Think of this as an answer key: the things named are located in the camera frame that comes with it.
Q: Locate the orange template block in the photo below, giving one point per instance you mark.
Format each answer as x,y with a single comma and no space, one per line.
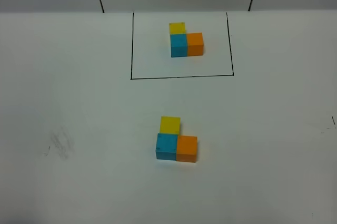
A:
195,44

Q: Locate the yellow template block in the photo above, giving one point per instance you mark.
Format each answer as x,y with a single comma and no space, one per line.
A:
177,28

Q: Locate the blue template block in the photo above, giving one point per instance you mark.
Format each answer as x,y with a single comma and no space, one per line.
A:
178,45

